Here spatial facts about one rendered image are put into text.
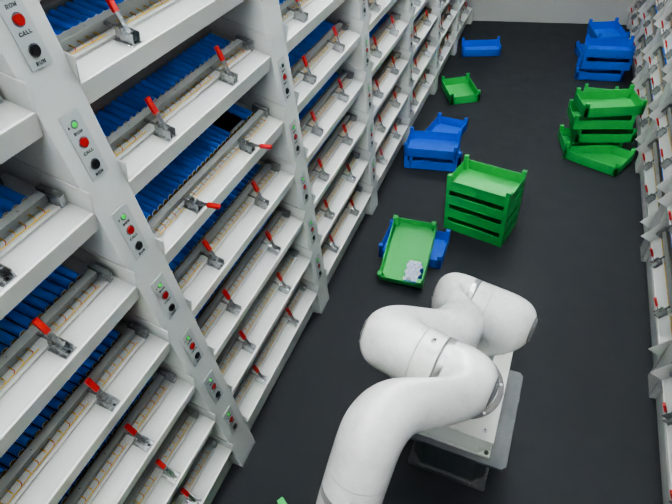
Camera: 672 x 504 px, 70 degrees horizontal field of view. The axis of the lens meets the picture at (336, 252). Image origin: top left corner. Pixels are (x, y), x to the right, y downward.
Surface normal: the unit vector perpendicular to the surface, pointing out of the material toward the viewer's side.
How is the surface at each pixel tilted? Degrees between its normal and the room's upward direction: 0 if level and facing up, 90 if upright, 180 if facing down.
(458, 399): 65
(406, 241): 26
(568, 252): 0
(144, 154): 19
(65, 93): 90
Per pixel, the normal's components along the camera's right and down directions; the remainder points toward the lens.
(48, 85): 0.92, 0.19
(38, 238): 0.21, -0.62
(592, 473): -0.10, -0.72
